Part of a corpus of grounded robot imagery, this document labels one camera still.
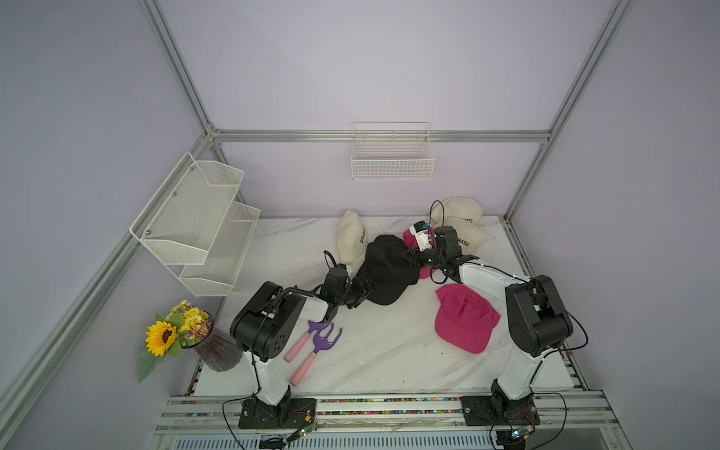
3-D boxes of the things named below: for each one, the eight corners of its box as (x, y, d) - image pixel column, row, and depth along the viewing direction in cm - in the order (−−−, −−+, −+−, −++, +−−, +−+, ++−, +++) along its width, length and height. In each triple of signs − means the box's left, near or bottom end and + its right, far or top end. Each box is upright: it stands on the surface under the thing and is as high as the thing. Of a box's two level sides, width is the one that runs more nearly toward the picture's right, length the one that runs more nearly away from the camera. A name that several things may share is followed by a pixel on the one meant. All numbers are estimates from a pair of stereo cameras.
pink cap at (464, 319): (417, 320, 93) (419, 315, 89) (445, 282, 102) (447, 276, 99) (476, 362, 84) (480, 357, 81) (500, 316, 93) (505, 310, 90)
